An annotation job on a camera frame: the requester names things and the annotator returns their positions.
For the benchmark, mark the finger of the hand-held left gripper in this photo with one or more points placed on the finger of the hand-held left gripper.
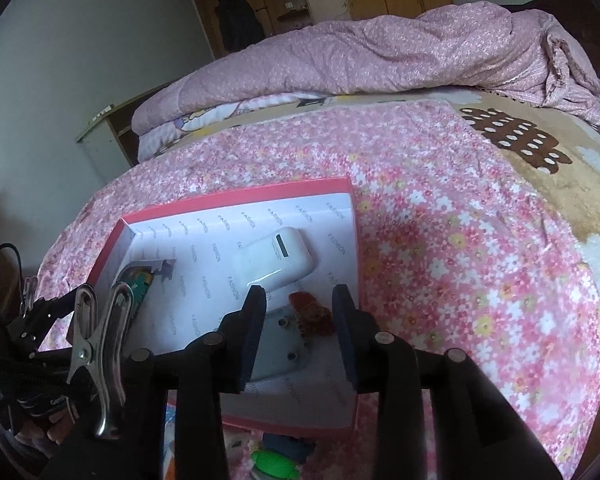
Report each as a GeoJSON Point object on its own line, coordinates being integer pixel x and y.
{"type": "Point", "coordinates": [45, 316]}

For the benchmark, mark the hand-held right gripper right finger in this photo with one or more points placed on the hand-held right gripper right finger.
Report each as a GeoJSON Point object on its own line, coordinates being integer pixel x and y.
{"type": "Point", "coordinates": [342, 345]}

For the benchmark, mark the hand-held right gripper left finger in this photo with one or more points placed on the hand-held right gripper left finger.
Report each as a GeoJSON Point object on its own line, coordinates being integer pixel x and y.
{"type": "Point", "coordinates": [252, 340]}

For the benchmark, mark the grey building plate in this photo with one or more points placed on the grey building plate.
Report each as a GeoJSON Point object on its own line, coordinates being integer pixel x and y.
{"type": "Point", "coordinates": [280, 352]}

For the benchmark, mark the red yellow toy figure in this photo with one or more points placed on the red yellow toy figure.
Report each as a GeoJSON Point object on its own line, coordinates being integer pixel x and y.
{"type": "Point", "coordinates": [312, 317]}

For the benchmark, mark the pink cardboard box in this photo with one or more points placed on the pink cardboard box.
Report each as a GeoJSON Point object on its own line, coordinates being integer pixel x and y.
{"type": "Point", "coordinates": [205, 270]}

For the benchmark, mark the white earbud case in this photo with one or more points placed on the white earbud case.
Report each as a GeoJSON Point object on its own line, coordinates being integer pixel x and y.
{"type": "Point", "coordinates": [275, 255]}

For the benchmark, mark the green snack packet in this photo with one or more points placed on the green snack packet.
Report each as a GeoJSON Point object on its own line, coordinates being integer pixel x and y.
{"type": "Point", "coordinates": [141, 291]}

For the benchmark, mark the person's left hand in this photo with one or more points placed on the person's left hand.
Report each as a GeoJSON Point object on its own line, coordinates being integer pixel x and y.
{"type": "Point", "coordinates": [55, 424]}

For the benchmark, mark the metal spring clip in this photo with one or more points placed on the metal spring clip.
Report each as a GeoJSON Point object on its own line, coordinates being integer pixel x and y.
{"type": "Point", "coordinates": [29, 297]}
{"type": "Point", "coordinates": [100, 360]}

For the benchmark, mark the pink floral bedsheet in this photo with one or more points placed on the pink floral bedsheet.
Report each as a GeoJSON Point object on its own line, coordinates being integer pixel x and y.
{"type": "Point", "coordinates": [455, 260]}

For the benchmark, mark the white bedside cabinet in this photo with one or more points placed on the white bedside cabinet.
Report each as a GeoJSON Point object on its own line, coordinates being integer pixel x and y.
{"type": "Point", "coordinates": [105, 135]}

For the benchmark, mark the cartoon print sheet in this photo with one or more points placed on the cartoon print sheet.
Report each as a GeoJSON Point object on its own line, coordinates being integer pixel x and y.
{"type": "Point", "coordinates": [205, 120]}

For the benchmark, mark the beige plush blanket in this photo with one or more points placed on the beige plush blanket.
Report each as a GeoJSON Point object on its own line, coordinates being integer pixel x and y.
{"type": "Point", "coordinates": [555, 195]}

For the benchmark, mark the pink floral quilt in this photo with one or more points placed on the pink floral quilt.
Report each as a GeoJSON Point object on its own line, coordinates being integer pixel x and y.
{"type": "Point", "coordinates": [380, 55]}

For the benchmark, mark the dark hanging coat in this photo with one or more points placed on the dark hanging coat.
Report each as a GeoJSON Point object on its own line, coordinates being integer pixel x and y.
{"type": "Point", "coordinates": [237, 22]}

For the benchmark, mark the dark wooden headboard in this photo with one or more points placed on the dark wooden headboard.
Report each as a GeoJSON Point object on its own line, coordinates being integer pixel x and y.
{"type": "Point", "coordinates": [580, 20]}

